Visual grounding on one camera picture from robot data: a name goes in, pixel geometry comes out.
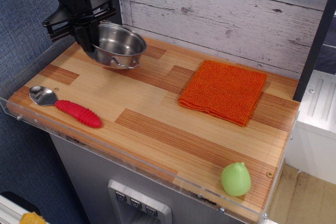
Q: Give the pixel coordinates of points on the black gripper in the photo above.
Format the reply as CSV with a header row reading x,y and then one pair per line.
x,y
81,19

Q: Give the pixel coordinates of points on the silver metal pot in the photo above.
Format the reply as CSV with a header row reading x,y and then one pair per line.
x,y
118,47

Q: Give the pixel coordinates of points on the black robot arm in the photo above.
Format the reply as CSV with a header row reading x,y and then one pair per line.
x,y
80,19

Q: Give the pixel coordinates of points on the orange knitted cloth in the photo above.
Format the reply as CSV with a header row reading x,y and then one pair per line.
x,y
224,91

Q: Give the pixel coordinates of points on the clear acrylic table guard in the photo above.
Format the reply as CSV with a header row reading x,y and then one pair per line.
x,y
143,123

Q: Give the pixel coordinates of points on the grey toy fridge cabinet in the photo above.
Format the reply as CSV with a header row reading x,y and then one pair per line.
x,y
90,173

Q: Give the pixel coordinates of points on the silver dispenser button panel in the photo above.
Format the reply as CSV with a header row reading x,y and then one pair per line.
x,y
133,206

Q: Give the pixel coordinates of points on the yellow object at corner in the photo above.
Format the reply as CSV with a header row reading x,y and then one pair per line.
x,y
32,218

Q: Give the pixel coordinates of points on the green plastic pear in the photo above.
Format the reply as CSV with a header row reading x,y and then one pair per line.
x,y
235,179

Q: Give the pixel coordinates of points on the white ribbed side counter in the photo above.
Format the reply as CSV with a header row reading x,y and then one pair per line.
x,y
311,148

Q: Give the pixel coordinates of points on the red handled metal spoon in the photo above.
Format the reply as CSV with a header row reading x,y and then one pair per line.
x,y
45,97

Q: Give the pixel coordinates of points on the dark grey right post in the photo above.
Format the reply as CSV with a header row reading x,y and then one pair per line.
x,y
312,57

